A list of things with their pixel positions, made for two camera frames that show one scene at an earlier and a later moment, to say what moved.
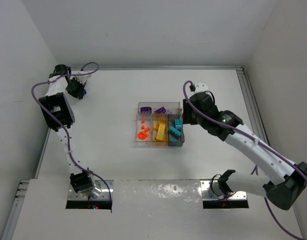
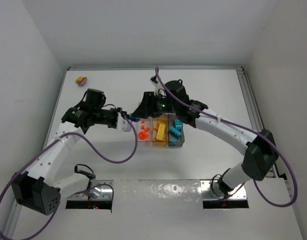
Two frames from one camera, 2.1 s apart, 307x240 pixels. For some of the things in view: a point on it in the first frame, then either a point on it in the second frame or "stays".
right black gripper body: [186, 113] -> [148, 104]
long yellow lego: [161, 127] stays
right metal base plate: [211, 190] stays
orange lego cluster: [142, 135] stays
